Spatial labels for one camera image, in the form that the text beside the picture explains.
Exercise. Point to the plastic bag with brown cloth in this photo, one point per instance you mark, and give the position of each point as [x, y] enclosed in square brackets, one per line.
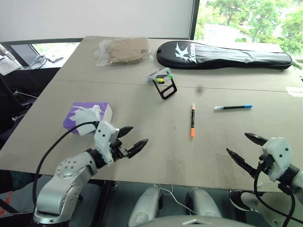
[127, 50]

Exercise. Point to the dark window frame post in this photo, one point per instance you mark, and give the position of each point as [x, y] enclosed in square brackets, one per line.
[193, 19]

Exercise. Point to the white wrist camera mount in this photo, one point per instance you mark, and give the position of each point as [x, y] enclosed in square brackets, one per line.
[279, 152]
[103, 138]

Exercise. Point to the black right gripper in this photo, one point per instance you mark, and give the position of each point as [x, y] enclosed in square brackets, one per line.
[266, 164]

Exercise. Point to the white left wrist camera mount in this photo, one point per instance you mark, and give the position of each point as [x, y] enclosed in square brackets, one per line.
[103, 138]

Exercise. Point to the clear plastic container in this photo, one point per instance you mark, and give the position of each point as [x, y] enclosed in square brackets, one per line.
[161, 75]

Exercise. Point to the black racket bag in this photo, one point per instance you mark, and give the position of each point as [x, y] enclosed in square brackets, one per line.
[225, 58]

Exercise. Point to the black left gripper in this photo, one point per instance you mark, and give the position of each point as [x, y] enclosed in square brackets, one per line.
[117, 151]

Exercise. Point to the purple tissue box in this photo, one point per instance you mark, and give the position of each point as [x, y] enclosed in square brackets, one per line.
[80, 111]

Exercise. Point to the grey robot torso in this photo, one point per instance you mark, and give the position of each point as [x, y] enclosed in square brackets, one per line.
[201, 221]

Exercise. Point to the black table leg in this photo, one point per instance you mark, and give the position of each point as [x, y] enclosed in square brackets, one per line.
[101, 203]

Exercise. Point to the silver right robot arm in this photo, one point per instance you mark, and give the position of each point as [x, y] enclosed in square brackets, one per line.
[290, 176]

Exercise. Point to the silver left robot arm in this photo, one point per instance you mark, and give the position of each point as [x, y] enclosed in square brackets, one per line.
[64, 179]

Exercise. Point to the silver rounded robot leg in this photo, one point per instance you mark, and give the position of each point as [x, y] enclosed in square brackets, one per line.
[146, 203]
[204, 203]

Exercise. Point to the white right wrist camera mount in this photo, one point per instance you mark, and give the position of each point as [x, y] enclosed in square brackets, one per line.
[279, 152]

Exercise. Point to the orange marker pen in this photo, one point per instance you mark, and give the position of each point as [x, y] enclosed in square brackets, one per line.
[192, 123]

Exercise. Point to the black pen with blue cap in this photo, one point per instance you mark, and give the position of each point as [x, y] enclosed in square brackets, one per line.
[233, 107]

